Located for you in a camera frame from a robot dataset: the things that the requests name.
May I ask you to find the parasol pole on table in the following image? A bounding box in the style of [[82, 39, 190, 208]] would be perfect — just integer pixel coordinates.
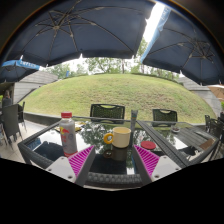
[[130, 110, 138, 133]]

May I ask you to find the dark chair far left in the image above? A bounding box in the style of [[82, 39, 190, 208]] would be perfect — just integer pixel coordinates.
[[2, 104, 21, 139]]

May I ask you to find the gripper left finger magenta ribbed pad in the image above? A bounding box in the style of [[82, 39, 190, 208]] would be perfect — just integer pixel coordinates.
[[45, 145, 97, 187]]

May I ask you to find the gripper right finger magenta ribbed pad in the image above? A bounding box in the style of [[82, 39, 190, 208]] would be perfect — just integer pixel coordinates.
[[131, 144, 182, 186]]

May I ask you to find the red round coaster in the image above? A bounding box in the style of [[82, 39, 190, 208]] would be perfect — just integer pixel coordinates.
[[141, 141, 156, 150]]

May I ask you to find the small ashtray on table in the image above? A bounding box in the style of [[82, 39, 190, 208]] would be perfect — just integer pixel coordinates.
[[171, 126, 180, 133]]

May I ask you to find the navy parasol right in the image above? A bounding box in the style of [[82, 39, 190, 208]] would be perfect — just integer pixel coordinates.
[[141, 7, 224, 86]]

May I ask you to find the wooden slat table right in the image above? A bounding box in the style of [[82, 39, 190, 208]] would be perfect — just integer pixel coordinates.
[[146, 121, 218, 161]]

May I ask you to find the cream mug yellow handle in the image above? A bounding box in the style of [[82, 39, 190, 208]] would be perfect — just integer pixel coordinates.
[[103, 127, 131, 148]]

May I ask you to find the dark chair far right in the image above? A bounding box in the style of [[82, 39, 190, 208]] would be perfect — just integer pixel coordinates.
[[204, 114, 224, 158]]

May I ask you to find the dark wicker chair right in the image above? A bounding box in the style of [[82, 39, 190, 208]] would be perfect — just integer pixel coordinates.
[[152, 109, 178, 127]]

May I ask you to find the plastic bottle red cap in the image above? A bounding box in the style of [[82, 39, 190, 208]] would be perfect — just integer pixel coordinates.
[[59, 112, 77, 157]]

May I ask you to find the large navy parasol centre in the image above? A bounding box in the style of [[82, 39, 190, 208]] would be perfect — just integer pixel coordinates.
[[4, 0, 154, 66]]

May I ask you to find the glass top wicker table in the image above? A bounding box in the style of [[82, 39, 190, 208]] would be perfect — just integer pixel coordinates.
[[18, 117, 188, 189]]

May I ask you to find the navy parasol far left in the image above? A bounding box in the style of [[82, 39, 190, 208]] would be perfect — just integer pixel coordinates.
[[0, 59, 40, 83]]

